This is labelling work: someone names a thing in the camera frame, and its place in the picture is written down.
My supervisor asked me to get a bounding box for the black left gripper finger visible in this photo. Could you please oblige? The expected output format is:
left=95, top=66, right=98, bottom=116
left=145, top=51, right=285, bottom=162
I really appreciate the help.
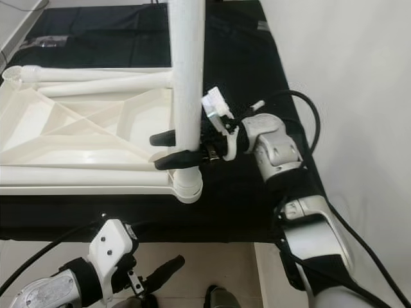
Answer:
left=143, top=255, right=186, bottom=284

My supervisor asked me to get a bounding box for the white plastic table leg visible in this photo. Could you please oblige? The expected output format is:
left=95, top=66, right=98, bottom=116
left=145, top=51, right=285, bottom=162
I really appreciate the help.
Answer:
left=18, top=64, right=174, bottom=84
left=39, top=71, right=174, bottom=98
left=0, top=166, right=177, bottom=188
left=166, top=0, right=207, bottom=193

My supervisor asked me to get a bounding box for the white plastic children table top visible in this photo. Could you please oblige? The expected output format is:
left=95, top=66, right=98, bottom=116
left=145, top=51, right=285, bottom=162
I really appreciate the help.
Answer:
left=0, top=64, right=204, bottom=205

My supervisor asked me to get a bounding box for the dark robot left foot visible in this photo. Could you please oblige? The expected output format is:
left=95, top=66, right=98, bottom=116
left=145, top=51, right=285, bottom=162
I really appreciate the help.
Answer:
left=119, top=294, right=158, bottom=308

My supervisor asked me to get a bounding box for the dark robot foot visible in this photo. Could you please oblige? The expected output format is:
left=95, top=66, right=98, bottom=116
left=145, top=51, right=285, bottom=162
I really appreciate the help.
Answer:
left=119, top=294, right=158, bottom=308
left=204, top=286, right=240, bottom=308

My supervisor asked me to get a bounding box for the dark robot right foot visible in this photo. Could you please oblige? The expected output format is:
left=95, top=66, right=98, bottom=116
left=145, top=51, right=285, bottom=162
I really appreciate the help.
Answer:
left=204, top=286, right=240, bottom=308

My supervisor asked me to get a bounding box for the black tablecloth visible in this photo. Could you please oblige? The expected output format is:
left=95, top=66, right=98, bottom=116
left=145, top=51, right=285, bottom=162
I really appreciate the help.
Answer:
left=0, top=0, right=341, bottom=244

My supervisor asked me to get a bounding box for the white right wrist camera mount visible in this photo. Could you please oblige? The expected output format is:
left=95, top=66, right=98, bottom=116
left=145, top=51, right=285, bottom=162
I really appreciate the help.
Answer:
left=201, top=87, right=240, bottom=161

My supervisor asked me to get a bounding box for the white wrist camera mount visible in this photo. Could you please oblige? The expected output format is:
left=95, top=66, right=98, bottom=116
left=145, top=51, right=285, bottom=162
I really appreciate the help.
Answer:
left=87, top=218, right=139, bottom=302
left=201, top=87, right=240, bottom=161

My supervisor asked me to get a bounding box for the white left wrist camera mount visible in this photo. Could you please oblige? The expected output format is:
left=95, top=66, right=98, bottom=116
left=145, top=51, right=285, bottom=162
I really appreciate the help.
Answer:
left=87, top=218, right=139, bottom=302

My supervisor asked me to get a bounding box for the thin black wall cable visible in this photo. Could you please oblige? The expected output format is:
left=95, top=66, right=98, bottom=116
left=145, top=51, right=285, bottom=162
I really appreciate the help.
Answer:
left=0, top=0, right=49, bottom=12

